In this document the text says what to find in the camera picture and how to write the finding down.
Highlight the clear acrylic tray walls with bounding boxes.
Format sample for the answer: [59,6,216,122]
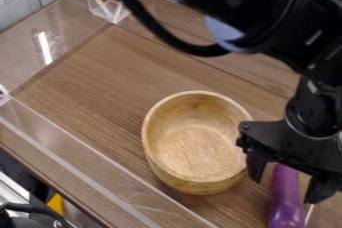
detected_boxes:
[0,0,301,228]

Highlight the black cable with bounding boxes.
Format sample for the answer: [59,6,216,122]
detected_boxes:
[98,0,233,58]

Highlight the black device with yellow label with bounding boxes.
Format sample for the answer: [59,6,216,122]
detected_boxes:
[0,190,78,228]

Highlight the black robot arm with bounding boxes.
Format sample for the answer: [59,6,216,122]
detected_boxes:
[178,0,342,204]

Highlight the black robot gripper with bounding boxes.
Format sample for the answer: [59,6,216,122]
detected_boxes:
[237,111,342,204]

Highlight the brown wooden bowl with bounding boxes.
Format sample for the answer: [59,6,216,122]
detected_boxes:
[142,90,253,195]

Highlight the purple toy eggplant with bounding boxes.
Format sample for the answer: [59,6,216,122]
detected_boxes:
[269,164,306,228]

